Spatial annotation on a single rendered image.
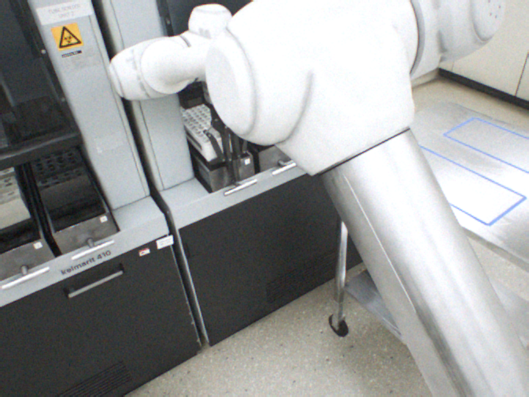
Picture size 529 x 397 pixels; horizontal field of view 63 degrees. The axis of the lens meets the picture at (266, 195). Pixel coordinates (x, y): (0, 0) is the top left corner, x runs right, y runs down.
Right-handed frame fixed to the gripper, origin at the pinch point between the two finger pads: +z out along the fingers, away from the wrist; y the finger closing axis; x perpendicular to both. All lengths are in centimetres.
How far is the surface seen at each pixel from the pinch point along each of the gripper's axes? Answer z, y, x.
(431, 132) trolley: -2, -51, 21
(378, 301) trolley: 52, -32, 26
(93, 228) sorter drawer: 2.0, 38.3, -1.4
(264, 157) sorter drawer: 1.4, -10.5, -1.5
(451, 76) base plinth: 75, -234, -111
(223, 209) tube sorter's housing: 13.1, 4.6, -1.6
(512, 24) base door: 28, -229, -71
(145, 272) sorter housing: 23.3, 30.7, -1.7
